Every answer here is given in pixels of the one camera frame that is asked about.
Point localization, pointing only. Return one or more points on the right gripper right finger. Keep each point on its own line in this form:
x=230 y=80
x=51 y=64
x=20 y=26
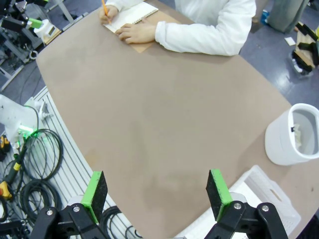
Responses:
x=216 y=191

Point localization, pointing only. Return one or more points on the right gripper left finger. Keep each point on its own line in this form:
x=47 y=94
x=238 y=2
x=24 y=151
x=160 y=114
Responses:
x=96 y=191

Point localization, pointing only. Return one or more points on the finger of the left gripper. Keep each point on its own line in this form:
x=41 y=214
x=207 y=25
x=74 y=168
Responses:
x=22 y=23
x=40 y=2

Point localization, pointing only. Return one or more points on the yellow pencil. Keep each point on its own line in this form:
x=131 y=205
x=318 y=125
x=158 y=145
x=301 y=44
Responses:
x=104 y=7

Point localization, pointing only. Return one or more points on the spiral notebook brown cover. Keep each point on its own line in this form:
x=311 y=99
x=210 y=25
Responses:
x=132 y=13

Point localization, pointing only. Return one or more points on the white paper ball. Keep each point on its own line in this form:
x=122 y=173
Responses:
x=297 y=135

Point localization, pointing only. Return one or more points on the person's left forearm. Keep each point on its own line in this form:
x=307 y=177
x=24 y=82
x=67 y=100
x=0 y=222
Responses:
x=194 y=39

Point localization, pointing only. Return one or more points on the person's right forearm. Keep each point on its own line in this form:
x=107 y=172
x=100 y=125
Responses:
x=119 y=3

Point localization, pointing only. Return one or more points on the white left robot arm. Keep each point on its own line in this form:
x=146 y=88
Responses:
x=12 y=117

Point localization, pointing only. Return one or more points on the person's right hand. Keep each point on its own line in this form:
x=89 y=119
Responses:
x=108 y=15

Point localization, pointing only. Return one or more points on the person's left hand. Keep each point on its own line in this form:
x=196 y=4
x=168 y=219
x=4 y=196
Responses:
x=137 y=33

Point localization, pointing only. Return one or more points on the small white cylindrical device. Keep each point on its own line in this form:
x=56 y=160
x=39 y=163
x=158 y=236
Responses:
x=45 y=28

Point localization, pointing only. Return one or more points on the white perforated plastic basket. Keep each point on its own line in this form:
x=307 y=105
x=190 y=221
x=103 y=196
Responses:
x=261 y=184

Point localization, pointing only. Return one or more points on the white round trash bin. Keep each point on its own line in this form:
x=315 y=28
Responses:
x=276 y=142

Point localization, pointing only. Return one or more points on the yellow emergency stop button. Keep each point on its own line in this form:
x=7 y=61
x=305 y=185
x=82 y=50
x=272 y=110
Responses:
x=5 y=190

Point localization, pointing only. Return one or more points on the yellow tape measure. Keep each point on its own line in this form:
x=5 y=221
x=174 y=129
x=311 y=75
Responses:
x=4 y=144

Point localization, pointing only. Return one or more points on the white card on floor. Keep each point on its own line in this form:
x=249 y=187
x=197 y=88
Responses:
x=289 y=41

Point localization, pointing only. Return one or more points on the black and wooden floor rack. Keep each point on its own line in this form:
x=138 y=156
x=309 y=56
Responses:
x=305 y=49

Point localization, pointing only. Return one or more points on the person in white hoodie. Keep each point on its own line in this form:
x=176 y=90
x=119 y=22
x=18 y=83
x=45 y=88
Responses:
x=211 y=12

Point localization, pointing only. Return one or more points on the grey metal frame stand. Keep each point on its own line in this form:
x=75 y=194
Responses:
x=15 y=49

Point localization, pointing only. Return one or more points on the grey slotted aluminium base plate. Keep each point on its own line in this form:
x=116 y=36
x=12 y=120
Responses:
x=69 y=169

